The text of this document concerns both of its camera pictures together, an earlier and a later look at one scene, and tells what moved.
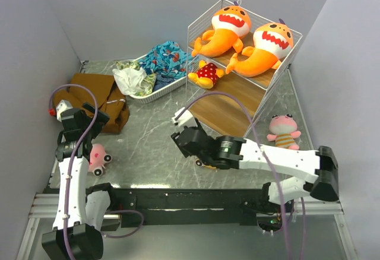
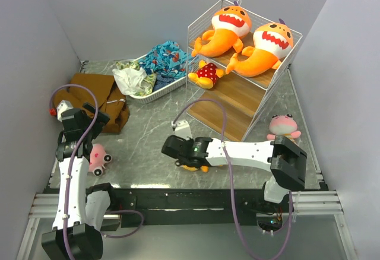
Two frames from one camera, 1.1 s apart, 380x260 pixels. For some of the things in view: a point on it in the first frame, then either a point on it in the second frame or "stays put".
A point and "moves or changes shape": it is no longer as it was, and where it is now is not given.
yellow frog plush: (199, 163) moves or changes shape
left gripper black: (100, 120) stays put
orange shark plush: (272, 41) stays put
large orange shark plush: (230, 24) stays put
